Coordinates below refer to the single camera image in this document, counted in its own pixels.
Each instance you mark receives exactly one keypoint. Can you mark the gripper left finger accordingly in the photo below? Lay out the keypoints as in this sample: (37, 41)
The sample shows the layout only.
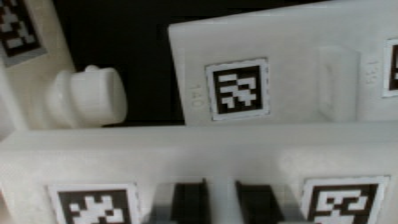
(181, 204)

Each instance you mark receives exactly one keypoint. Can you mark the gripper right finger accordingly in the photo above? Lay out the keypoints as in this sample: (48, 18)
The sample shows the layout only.
(259, 207)

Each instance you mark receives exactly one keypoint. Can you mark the white cabinet body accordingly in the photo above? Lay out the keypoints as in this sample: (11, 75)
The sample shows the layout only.
(80, 174)

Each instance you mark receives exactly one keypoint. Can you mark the white door panel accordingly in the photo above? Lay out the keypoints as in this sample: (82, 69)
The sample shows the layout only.
(291, 65)
(59, 97)

